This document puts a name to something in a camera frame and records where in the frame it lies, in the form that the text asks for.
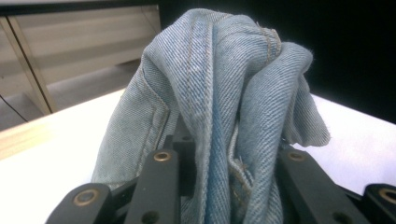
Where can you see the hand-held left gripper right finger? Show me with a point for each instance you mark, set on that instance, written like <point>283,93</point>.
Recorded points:
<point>311,193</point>

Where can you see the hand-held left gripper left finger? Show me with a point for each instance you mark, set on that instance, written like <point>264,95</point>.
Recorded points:
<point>158,186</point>

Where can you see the light blue denim jeans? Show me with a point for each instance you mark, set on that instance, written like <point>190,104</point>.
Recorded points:
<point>218,77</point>

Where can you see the light wooden table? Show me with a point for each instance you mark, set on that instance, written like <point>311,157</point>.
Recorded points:
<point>25,137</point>

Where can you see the light wooden cabinet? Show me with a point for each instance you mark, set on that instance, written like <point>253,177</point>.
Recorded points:
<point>77,37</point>

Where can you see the black horizontal bar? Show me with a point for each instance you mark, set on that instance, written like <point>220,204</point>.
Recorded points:
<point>62,8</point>

